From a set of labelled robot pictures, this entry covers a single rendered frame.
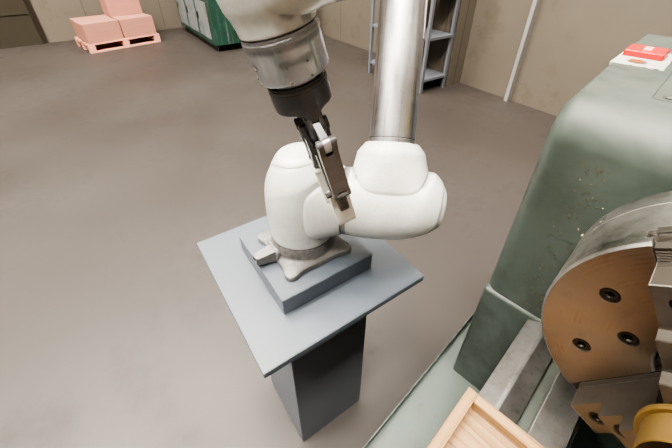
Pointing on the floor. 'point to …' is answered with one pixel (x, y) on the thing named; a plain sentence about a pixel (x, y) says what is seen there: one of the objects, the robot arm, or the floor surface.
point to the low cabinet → (205, 16)
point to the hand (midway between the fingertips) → (336, 196)
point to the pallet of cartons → (115, 24)
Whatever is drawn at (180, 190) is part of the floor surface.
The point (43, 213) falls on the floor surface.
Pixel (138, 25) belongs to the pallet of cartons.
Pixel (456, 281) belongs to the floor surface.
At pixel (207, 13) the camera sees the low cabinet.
